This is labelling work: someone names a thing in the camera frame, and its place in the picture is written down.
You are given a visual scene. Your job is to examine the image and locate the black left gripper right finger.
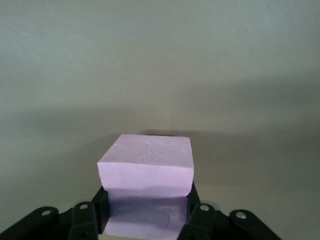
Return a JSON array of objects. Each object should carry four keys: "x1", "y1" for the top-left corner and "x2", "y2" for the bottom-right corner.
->
[{"x1": 177, "y1": 182, "x2": 218, "y2": 240}]

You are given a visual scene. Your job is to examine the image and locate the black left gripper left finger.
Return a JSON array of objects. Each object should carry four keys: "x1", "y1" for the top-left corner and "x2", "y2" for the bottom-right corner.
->
[{"x1": 67, "y1": 186, "x2": 111, "y2": 240}]

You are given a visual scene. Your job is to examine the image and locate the pink foam cube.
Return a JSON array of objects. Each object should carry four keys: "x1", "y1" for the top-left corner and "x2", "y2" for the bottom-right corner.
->
[{"x1": 96, "y1": 133, "x2": 195, "y2": 237}]

